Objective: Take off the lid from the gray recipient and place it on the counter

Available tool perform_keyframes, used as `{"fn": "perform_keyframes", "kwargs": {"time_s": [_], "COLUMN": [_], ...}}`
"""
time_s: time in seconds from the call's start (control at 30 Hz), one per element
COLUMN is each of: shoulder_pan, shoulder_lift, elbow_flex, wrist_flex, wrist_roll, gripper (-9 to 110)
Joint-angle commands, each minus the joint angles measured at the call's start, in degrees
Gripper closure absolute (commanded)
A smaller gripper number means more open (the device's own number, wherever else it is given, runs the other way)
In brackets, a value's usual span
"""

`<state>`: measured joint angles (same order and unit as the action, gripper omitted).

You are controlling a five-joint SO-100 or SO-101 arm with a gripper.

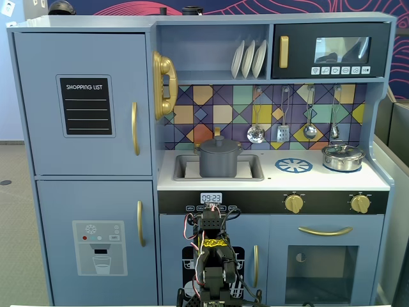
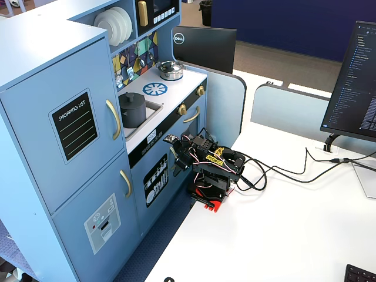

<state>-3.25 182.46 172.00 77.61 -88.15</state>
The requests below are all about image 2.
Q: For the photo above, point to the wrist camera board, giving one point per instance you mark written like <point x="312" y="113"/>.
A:
<point x="171" y="138"/>

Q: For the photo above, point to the black Dell monitor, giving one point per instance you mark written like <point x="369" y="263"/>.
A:
<point x="205" y="47"/>

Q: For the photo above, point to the black shopping list chalkboard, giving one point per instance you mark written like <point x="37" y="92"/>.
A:
<point x="75" y="126"/>

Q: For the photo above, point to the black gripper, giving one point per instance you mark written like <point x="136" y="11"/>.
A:
<point x="180" y="158"/>

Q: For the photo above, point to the glass and steel pot lid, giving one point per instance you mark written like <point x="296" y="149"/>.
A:
<point x="169" y="66"/>

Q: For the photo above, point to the blue toy kitchen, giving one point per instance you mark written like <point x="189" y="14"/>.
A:
<point x="35" y="73"/>

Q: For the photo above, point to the tall light blue desk divider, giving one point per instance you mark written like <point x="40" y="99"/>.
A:
<point x="223" y="100"/>

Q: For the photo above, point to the gray cylindrical pot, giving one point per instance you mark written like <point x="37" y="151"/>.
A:
<point x="133" y="116"/>

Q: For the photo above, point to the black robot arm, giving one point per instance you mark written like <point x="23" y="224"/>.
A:
<point x="217" y="173"/>

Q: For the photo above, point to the low light blue desk divider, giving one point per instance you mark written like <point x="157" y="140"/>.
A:
<point x="288" y="108"/>

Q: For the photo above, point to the stainless steel pot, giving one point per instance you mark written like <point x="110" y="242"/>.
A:
<point x="171" y="75"/>

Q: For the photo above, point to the small metal spoon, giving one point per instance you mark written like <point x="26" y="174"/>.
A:
<point x="151" y="55"/>

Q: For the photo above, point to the black trash bin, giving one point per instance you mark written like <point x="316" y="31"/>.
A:
<point x="206" y="11"/>

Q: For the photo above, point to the white plate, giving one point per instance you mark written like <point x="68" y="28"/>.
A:
<point x="122" y="23"/>
<point x="129" y="20"/>
<point x="107" y="28"/>

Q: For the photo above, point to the gray toy sink basin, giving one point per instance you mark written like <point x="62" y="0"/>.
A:
<point x="151" y="113"/>

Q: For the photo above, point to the monitor showing code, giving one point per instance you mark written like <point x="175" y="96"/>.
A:
<point x="352" y="82"/>

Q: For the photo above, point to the gray pot lid with knob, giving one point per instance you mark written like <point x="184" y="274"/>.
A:
<point x="131" y="98"/>

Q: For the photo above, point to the red robot base clamp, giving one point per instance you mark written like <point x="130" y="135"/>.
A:
<point x="216" y="202"/>

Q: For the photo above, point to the silver monitor base plate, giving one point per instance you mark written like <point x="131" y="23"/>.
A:
<point x="367" y="179"/>

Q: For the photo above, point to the gold stove knob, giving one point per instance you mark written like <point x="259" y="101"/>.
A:
<point x="182" y="110"/>
<point x="201" y="91"/>

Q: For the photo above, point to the small metal ladle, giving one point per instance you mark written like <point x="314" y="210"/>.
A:
<point x="141" y="62"/>

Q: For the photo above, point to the slotted metal spatula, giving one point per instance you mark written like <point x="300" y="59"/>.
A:
<point x="130" y="73"/>

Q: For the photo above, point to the dark blue office partition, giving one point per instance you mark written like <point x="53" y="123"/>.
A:
<point x="293" y="23"/>

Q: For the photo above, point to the black keyboard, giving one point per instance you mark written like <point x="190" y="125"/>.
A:
<point x="359" y="274"/>

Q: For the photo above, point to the gray ice dispenser decal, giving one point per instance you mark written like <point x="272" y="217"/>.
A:
<point x="102" y="223"/>

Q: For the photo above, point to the black toy microwave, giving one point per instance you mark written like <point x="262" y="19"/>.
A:
<point x="164" y="8"/>

